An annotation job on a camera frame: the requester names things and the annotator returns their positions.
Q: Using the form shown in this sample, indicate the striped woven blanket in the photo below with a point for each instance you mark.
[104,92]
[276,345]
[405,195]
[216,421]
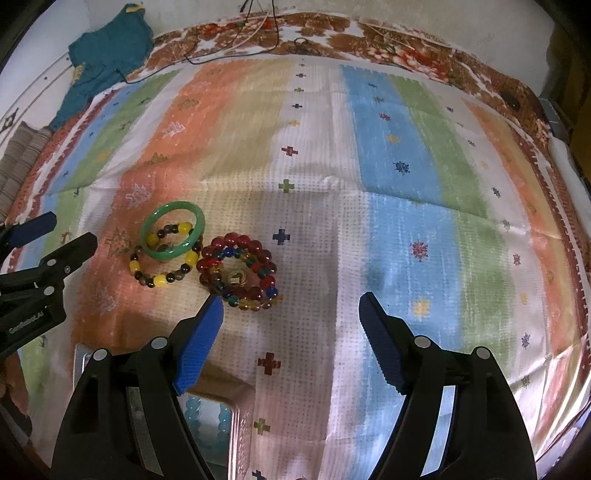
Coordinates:
[323,230]

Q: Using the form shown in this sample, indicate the teal cloth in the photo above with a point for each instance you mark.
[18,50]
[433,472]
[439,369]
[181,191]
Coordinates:
[111,50]

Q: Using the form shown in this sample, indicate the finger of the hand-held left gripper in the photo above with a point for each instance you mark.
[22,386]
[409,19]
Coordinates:
[32,228]
[69,256]

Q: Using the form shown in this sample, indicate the small black object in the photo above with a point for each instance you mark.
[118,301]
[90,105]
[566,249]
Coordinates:
[511,99]

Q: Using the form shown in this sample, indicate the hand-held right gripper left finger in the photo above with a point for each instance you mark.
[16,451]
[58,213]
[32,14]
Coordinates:
[203,344]

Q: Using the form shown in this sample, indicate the green jade bangle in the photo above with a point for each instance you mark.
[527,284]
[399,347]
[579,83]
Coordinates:
[175,206]

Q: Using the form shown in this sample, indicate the mirrored metal tray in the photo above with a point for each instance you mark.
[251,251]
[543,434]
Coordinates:
[240,415]

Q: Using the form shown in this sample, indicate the brown floral bedsheet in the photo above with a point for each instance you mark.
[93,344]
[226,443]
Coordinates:
[415,50]

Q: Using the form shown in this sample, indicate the striped brown cushion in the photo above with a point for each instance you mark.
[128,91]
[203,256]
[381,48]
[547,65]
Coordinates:
[23,152]

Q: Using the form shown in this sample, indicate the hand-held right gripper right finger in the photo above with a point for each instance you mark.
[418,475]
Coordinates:
[383,344]

